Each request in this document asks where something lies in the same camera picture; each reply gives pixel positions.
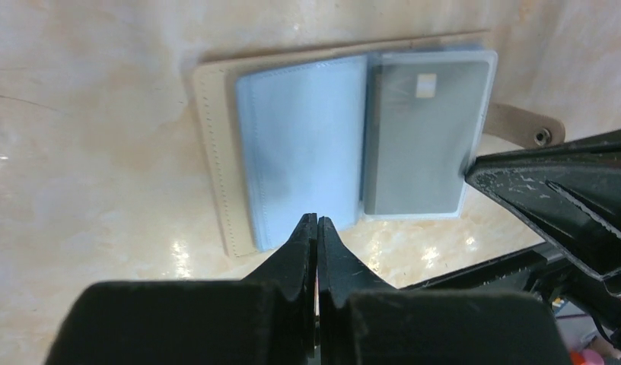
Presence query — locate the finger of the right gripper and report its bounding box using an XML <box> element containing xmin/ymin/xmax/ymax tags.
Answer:
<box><xmin>465</xmin><ymin>129</ymin><xmax>621</xmax><ymax>281</ymax></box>

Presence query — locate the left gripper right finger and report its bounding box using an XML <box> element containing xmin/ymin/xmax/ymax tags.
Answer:
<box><xmin>317</xmin><ymin>217</ymin><xmax>571</xmax><ymax>364</ymax></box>

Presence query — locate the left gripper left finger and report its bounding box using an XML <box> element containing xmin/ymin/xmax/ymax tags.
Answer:
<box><xmin>46</xmin><ymin>214</ymin><xmax>317</xmax><ymax>364</ymax></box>

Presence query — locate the grey card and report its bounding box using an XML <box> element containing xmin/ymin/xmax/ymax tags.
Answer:
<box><xmin>361</xmin><ymin>49</ymin><xmax>498</xmax><ymax>219</ymax></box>

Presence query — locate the beige card holder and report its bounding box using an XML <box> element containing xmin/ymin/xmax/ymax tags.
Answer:
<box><xmin>193</xmin><ymin>31</ymin><xmax>565</xmax><ymax>257</ymax></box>

